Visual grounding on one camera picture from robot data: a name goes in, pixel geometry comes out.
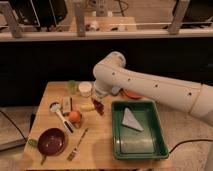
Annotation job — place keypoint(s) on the orange fruit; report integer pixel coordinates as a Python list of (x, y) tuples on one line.
[(72, 114)]

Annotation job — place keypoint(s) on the orange bowl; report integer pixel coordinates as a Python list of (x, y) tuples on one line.
[(131, 94)]

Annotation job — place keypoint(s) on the yellow banana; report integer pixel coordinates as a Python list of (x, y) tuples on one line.
[(87, 107)]

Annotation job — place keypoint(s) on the white handled brush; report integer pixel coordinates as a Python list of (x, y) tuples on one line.
[(55, 108)]

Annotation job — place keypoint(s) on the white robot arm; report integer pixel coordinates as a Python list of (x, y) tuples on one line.
[(193, 98)]

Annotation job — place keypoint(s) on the blue sponge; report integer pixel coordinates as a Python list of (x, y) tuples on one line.
[(115, 90)]

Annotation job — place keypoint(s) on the green leafy vegetable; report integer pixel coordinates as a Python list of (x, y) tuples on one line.
[(34, 143)]

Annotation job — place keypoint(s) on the white paper cup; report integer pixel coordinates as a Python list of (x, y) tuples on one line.
[(85, 88)]

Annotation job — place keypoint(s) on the metal fork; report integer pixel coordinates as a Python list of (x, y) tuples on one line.
[(73, 153)]

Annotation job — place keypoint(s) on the grey folded cloth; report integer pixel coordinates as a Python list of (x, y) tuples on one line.
[(130, 121)]

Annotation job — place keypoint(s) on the green plastic tray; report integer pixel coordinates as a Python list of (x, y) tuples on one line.
[(137, 132)]

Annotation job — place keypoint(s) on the green plastic cup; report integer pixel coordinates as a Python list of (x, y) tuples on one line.
[(72, 86)]

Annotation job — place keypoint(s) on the dark red bowl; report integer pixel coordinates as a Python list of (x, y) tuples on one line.
[(52, 142)]

